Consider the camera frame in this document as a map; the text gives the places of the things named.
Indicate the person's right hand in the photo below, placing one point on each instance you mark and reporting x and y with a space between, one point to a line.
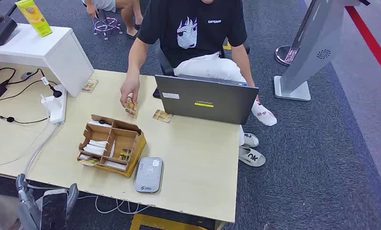
130 87

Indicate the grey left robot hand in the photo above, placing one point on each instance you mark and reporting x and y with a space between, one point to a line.
27 206

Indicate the person's left forearm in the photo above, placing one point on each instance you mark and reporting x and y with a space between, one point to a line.
245 73

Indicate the person's right forearm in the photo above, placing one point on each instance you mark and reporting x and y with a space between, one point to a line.
135 65

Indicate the white card stack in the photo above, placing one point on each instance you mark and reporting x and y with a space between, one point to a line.
95 147

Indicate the person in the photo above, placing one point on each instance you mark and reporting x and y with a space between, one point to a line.
206 38
127 12

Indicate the grey card reader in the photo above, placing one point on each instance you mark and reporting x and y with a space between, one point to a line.
147 177

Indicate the black phone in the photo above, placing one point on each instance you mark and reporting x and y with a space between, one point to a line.
156 93

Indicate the beige robot torso edge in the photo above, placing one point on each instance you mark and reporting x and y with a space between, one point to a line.
0 212

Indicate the chrome stool base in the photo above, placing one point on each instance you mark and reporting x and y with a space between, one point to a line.
106 25

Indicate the white power strip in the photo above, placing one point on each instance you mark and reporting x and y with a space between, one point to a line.
58 111

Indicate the grey lenovo laptop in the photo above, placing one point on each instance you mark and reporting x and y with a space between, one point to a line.
209 101

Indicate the white desk riser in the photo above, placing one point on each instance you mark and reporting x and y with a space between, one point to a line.
51 50

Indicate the grey computer mouse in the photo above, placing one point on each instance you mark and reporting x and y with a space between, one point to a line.
26 76

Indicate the yellow green drink carton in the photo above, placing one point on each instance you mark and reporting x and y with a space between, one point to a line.
35 19

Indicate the white slipper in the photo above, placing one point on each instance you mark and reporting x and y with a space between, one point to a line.
250 140
252 157

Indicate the black desktop device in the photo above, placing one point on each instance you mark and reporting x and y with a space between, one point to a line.
0 31

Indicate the grey kiosk stand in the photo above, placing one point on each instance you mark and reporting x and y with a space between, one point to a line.
314 47

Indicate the yellow metal frame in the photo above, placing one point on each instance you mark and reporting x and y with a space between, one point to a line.
152 223

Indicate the chrome stanchion post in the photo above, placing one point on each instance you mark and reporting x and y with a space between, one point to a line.
284 54

